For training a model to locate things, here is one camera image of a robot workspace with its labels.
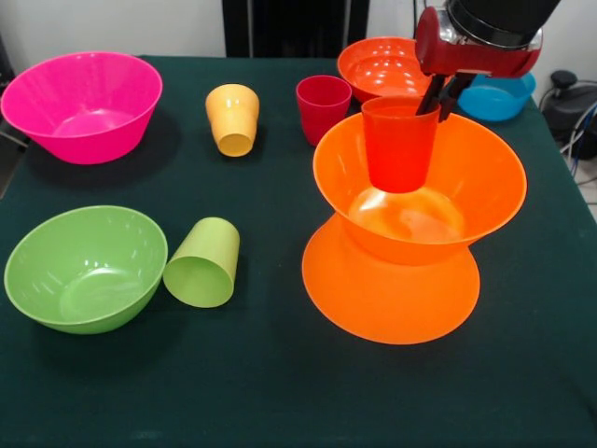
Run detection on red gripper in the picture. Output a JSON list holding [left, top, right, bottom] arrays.
[[413, 6, 545, 123]]

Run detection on red plastic cup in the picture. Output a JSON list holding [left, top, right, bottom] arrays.
[[360, 95, 442, 195]]

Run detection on orange plastic bowl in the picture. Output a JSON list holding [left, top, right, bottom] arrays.
[[301, 212, 481, 346], [312, 110, 529, 267]]

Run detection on magenta plastic cup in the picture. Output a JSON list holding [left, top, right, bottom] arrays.
[[295, 75, 354, 148]]

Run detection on yellow plastic cup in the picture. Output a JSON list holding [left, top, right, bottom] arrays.
[[204, 83, 260, 158]]

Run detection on green plastic cup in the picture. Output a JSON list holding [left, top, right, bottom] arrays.
[[162, 216, 242, 309]]

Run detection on green plastic bowl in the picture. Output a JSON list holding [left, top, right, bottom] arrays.
[[3, 204, 170, 335]]

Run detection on pink plastic bowl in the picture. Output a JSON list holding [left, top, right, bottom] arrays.
[[0, 50, 164, 165]]

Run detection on blue plastic bowl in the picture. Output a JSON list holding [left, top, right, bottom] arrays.
[[456, 72, 537, 123]]

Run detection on red-orange plastic bowl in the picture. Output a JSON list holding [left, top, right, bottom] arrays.
[[336, 36, 451, 105]]

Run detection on black cabinet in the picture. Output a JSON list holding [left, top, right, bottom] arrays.
[[222, 0, 370, 59]]

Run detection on dark green table cloth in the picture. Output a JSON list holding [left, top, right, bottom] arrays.
[[0, 54, 597, 448]]

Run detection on black equipment box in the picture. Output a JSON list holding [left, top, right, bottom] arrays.
[[0, 32, 18, 90]]

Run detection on black hanging cable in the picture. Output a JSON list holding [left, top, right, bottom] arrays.
[[412, 0, 436, 43]]

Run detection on tangled floor cables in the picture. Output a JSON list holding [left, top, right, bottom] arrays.
[[558, 100, 597, 206]]

